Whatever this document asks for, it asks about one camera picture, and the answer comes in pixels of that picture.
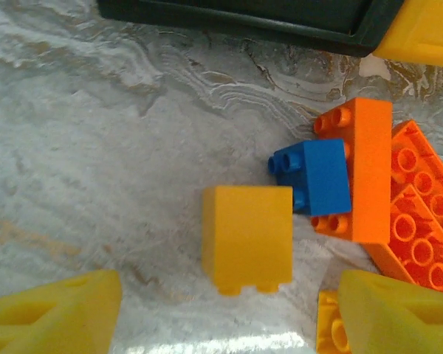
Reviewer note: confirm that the yellow lego brick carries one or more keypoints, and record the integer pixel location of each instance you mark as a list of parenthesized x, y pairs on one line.
[(326, 321), (247, 236)]

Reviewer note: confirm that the small blue lego brick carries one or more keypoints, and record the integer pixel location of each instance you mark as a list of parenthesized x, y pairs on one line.
[(321, 177)]

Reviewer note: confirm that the yellow plastic bin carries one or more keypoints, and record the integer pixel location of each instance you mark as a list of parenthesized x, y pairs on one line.
[(421, 33)]

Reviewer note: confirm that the long orange lego brick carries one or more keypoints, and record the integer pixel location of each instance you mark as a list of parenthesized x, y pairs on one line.
[(369, 166)]

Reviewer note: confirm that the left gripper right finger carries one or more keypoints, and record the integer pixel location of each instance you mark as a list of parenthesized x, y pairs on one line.
[(398, 317)]

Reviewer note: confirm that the black plastic bin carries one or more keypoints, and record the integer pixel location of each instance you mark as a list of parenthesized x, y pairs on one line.
[(243, 14)]

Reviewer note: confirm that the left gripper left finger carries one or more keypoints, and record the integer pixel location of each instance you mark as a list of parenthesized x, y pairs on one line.
[(48, 317)]

